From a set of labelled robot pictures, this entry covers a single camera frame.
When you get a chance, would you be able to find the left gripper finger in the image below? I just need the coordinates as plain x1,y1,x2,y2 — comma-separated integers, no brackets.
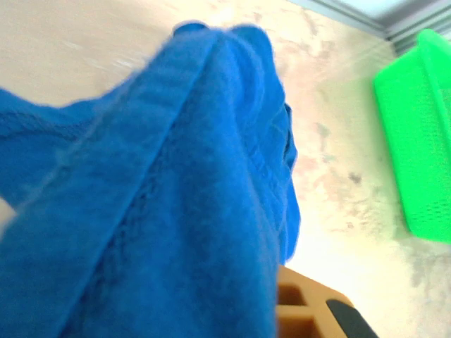
276,264,380,338

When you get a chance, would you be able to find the green plastic mesh basket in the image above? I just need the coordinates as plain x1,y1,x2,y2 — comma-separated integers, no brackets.
372,28,451,244

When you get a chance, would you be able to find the blue t-shirt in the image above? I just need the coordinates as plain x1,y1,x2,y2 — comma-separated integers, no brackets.
0,20,302,338

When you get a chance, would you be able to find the aluminium table edge frame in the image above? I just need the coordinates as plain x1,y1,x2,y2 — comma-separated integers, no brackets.
287,0,451,57

